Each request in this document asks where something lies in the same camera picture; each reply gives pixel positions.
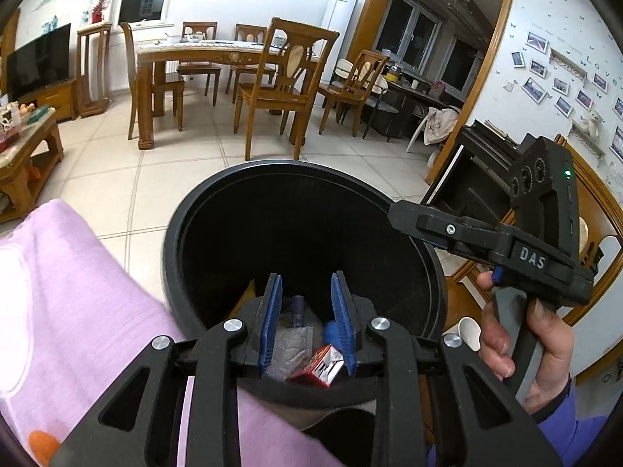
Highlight group of white photo frames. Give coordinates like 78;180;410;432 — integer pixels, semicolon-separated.
510;32;623;156

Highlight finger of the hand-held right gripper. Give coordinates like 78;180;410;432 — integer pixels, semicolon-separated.
388;200;512;254
422;237;504;285

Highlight wooden round-back chair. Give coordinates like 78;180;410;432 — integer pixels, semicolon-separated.
440;136;623;385

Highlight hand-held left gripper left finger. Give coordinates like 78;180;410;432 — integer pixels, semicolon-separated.
49;272;285;467

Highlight black television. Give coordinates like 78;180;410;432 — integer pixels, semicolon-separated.
6;23;73;103

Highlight lilac cloth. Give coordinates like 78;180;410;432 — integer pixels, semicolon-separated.
0;198;341;467

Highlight person's right forearm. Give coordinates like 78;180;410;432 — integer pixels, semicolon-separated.
533;374;611;467

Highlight beige cloth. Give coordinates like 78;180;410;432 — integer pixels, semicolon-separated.
421;107;461;147

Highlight white teddy bear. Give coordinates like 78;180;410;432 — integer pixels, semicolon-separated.
581;109;604;138

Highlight white paper cup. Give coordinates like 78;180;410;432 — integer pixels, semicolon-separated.
442;316;482;352

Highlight person's right hand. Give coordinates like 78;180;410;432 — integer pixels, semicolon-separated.
474;270;575;416

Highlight wooden door frame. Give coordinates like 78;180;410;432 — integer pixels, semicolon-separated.
353;0;517;186

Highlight tall wooden plant stand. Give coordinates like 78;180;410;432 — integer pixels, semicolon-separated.
75;22;113;118

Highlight wooden dining chair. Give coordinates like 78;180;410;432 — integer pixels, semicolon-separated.
317;49;390;138
234;17;340;161
178;21;222;95
226;23;278;95
120;22;186;141

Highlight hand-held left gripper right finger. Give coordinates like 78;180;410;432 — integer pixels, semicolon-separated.
330;270;565;467

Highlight wooden dining table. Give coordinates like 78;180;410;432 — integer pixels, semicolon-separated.
135;39;322;151

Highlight orange soft object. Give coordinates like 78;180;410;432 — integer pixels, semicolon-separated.
28;430;62;455

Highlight black upright piano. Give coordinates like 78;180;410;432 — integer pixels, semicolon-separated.
421;121;524;225

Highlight yellow wrapper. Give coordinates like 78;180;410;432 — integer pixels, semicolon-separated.
229;279;259;322

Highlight wooden television cabinet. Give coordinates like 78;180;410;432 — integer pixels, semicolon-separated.
24;78;79;122

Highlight black low table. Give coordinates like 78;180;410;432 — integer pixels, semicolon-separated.
363;80;463;142

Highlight wooden coffee table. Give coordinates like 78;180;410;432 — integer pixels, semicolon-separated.
0;107;65;225

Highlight white plastic chair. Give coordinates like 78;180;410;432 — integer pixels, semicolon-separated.
406;117;434;154

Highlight black round trash bin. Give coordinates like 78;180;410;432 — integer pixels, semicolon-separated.
162;160;447;431

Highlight silver plastic wrapper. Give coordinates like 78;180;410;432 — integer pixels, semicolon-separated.
265;326;315;380

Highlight white wall shelf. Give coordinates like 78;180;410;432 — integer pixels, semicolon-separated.
547;47;589;81
569;121;607;159

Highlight balcony window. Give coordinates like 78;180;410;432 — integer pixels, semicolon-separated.
377;0;487;98

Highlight red and white small box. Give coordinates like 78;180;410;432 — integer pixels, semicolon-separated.
287;344;344;387

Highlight white standing air conditioner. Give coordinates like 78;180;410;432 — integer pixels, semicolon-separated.
320;0;360;54

